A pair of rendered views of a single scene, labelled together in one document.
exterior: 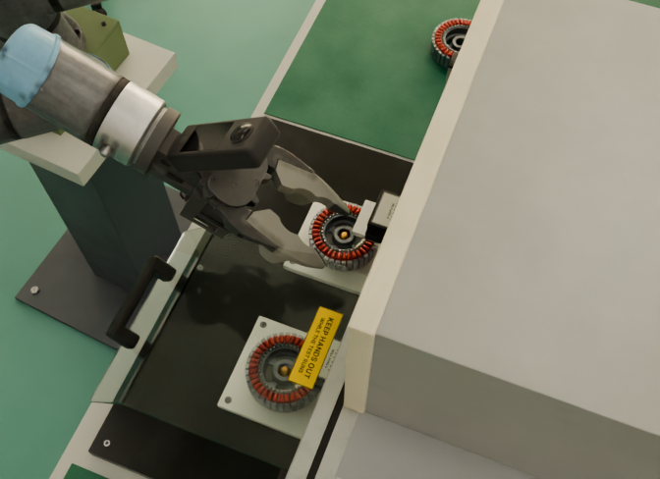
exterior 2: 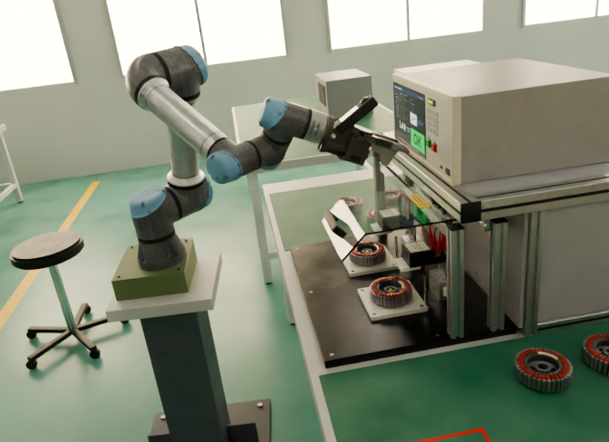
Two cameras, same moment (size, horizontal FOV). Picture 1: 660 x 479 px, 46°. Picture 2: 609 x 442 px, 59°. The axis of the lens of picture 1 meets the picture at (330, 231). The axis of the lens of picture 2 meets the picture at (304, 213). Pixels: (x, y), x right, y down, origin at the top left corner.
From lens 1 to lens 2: 1.08 m
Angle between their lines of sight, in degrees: 43
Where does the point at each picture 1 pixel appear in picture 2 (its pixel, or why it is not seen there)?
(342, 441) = (462, 190)
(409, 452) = (487, 184)
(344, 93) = (314, 234)
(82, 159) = (208, 293)
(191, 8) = not seen: hidden behind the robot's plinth
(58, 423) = not seen: outside the picture
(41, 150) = (182, 300)
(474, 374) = (496, 95)
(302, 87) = (293, 239)
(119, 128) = (318, 116)
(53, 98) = (292, 110)
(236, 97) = not seen: hidden behind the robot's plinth
